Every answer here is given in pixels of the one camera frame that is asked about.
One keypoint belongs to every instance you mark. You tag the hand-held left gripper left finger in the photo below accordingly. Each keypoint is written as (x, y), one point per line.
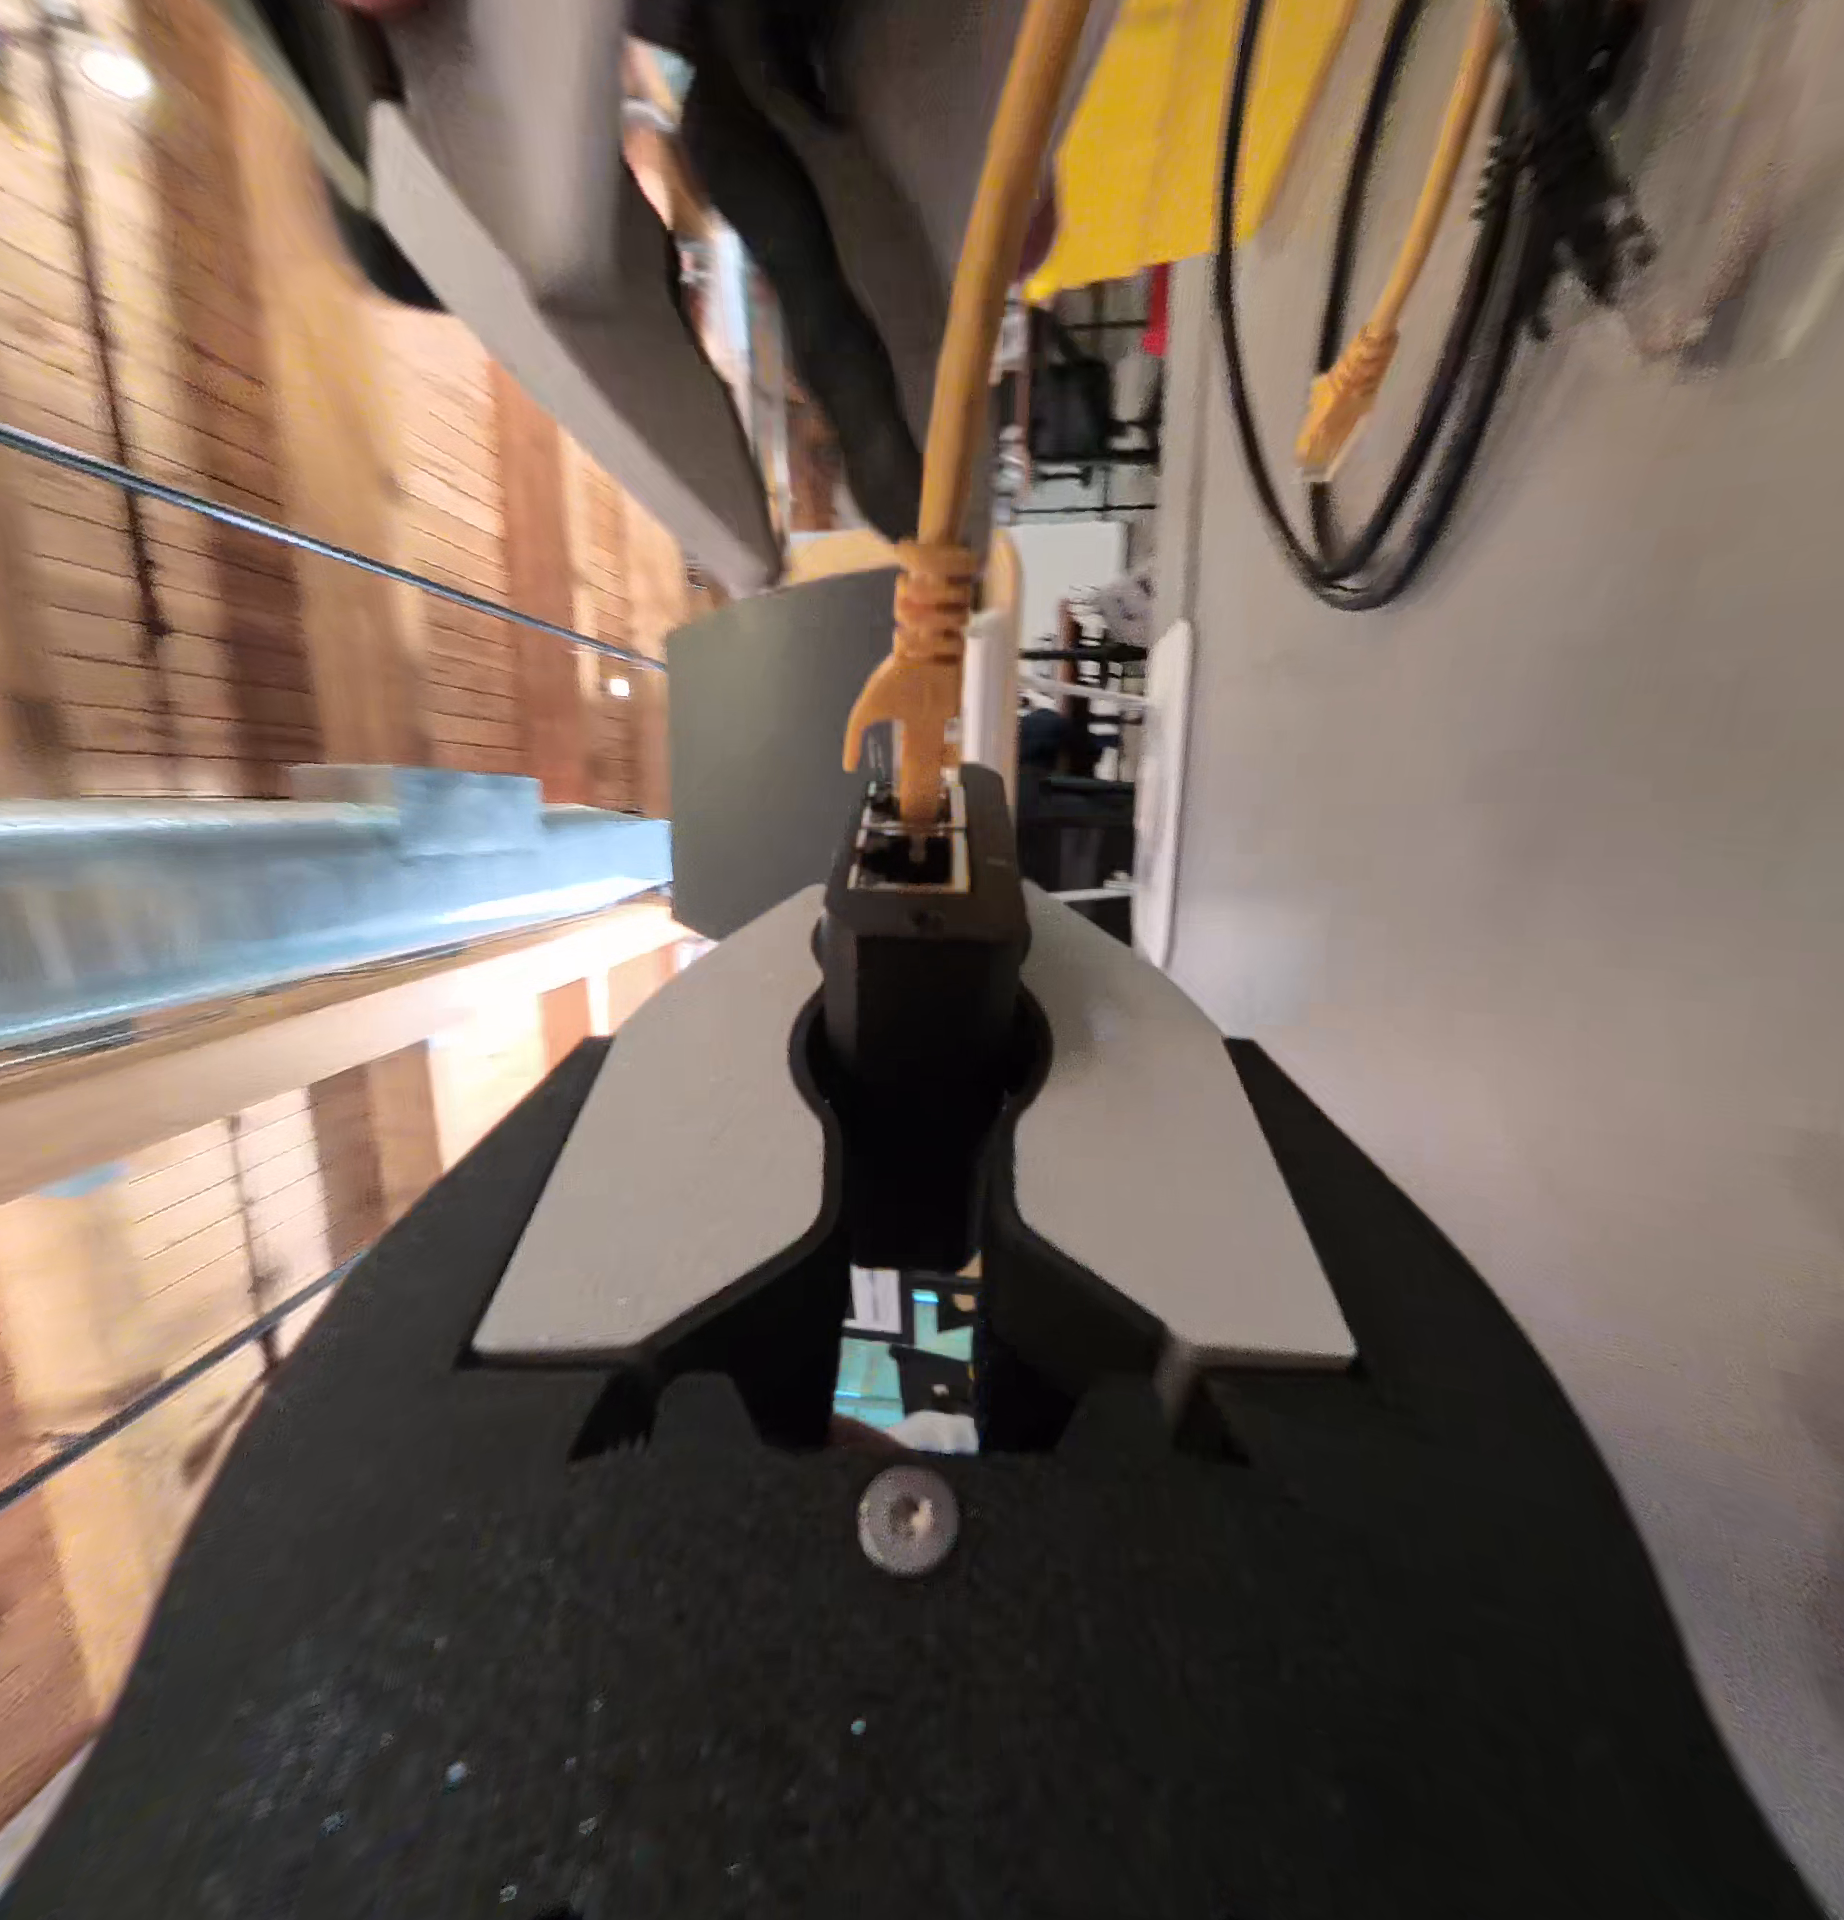
(665, 1187)

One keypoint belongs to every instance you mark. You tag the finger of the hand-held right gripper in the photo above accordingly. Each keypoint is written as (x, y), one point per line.
(567, 228)
(861, 228)

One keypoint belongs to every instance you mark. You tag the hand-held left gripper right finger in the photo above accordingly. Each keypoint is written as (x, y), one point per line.
(1161, 1187)

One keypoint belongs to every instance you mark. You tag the black ethernet adapter box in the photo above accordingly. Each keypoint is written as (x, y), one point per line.
(925, 1082)

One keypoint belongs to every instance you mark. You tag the yellow storage bin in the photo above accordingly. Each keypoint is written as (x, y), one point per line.
(1161, 148)

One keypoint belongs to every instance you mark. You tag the white stand base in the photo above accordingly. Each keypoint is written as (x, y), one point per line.
(1171, 795)

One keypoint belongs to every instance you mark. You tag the silver ceiling duct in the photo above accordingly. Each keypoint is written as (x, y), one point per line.
(258, 899)

